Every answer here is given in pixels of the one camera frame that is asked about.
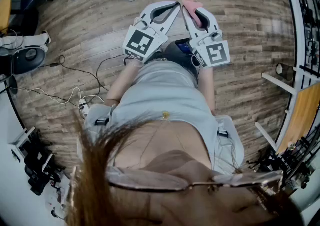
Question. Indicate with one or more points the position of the black chest-mounted screen device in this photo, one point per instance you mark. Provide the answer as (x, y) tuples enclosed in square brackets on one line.
[(183, 46)]

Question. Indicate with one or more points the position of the thin-framed eyeglasses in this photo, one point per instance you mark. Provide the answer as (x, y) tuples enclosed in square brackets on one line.
[(140, 180)]

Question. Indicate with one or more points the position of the person's grey shirt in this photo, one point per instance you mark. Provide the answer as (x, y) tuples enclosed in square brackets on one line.
[(162, 90)]

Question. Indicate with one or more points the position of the person's right forearm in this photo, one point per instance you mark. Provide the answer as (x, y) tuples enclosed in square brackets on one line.
[(208, 87)]

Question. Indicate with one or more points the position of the black mesh waste bin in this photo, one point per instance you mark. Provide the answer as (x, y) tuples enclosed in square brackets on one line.
[(285, 72)]

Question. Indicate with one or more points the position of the white metal frame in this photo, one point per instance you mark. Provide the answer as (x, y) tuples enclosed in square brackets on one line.
[(21, 142)]

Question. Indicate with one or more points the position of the black equipment pile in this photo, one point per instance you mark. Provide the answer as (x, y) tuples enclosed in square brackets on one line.
[(37, 165)]

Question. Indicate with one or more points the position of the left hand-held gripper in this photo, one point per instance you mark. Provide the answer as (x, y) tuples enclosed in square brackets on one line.
[(140, 42)]

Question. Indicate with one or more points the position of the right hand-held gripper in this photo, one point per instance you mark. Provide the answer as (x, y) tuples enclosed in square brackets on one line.
[(215, 53)]

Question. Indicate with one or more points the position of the round yellow wooden table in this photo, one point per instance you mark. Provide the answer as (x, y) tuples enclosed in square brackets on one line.
[(5, 12)]

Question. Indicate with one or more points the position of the dark round stool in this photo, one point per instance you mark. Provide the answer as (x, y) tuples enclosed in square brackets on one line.
[(30, 60)]

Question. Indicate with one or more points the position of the person's left forearm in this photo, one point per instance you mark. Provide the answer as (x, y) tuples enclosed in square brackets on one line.
[(120, 85)]

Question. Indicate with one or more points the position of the white power strip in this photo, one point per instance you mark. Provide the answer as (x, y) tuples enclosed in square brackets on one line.
[(83, 107)]

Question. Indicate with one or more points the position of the wooden table with white legs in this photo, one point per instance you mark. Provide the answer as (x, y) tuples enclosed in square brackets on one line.
[(302, 115)]

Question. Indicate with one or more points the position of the pink cloth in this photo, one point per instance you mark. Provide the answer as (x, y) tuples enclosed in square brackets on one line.
[(191, 7)]

